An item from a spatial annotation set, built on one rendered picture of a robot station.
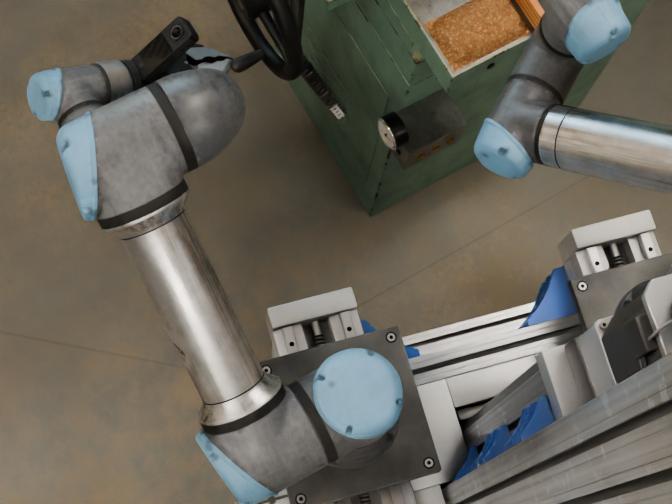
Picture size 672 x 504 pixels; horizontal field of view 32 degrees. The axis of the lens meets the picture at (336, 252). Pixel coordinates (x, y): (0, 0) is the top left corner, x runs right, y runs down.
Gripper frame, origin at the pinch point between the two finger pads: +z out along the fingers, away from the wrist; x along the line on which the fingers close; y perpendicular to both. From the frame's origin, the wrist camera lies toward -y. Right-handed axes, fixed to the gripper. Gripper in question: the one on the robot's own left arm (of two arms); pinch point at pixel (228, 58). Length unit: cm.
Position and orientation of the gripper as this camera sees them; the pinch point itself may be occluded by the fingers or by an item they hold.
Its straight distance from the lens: 204.1
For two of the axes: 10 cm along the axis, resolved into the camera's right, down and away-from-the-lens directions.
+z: 7.5, -2.3, 6.2
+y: -4.5, 5.2, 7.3
